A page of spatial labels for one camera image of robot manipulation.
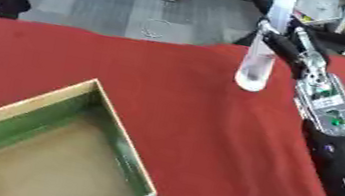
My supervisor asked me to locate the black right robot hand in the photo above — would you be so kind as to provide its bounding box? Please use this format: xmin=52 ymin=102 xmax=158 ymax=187
xmin=228 ymin=0 xmax=341 ymax=85

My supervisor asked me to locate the clear plastic bottle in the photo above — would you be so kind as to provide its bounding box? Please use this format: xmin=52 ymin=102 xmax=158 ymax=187
xmin=231 ymin=0 xmax=300 ymax=98

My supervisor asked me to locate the tan cardboard box green inside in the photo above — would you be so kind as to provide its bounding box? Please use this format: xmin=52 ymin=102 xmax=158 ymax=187
xmin=0 ymin=62 xmax=177 ymax=196

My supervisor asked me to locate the black bag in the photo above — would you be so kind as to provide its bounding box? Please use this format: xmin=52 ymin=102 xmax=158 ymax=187
xmin=308 ymin=25 xmax=345 ymax=50

